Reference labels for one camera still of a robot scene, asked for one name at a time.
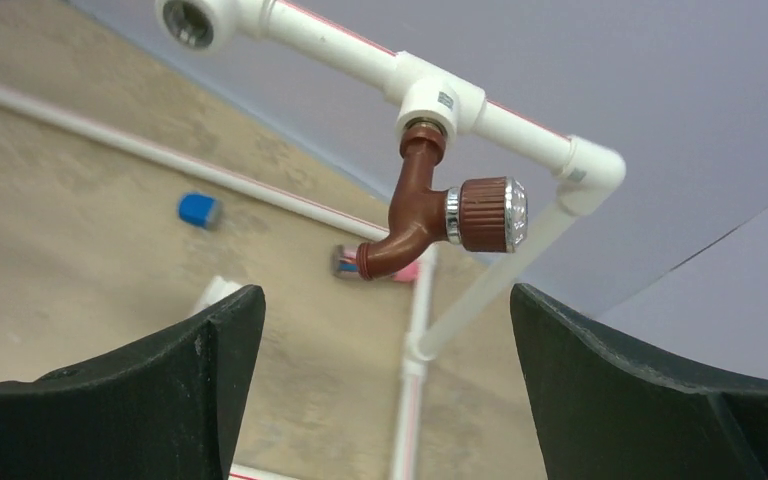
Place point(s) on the brown water faucet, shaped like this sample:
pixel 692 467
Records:
pixel 485 215

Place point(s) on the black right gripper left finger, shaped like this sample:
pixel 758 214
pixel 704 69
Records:
pixel 167 406

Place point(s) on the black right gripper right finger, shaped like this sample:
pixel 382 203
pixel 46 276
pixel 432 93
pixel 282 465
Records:
pixel 607 405

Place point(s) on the white stapler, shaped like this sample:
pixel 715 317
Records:
pixel 217 289

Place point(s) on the blue cube block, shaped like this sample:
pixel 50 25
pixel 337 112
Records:
pixel 199 210

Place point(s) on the pink capped colourful can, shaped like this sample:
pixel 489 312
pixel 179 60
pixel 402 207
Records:
pixel 345 264

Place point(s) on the white PVC pipe frame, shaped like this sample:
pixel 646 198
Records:
pixel 435 107

